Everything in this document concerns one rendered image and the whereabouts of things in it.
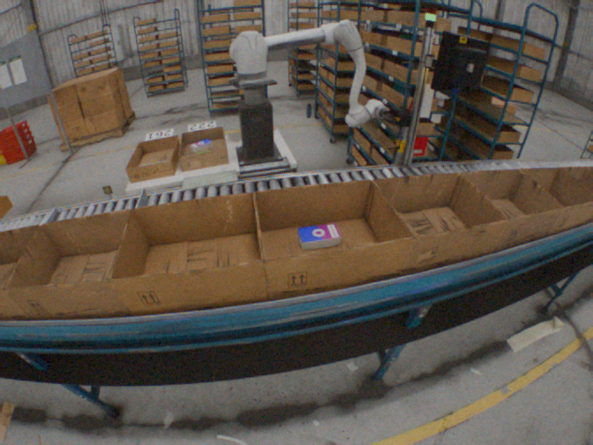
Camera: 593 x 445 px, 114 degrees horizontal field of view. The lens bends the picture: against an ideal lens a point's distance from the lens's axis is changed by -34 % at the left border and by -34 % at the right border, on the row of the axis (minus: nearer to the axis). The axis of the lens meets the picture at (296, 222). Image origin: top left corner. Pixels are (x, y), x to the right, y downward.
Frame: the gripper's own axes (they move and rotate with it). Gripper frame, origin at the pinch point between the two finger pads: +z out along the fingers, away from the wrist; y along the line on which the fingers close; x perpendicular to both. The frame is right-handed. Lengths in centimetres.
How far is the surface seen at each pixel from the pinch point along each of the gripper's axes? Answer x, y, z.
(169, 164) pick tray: 13, -136, 1
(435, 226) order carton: 6, -28, 84
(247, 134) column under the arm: 3, -91, -4
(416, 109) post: -15.7, -1.5, 16.9
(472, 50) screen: -53, 22, 25
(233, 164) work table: 20, -100, -3
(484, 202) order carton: -8, -14, 90
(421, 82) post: -31.2, -1.3, 17.0
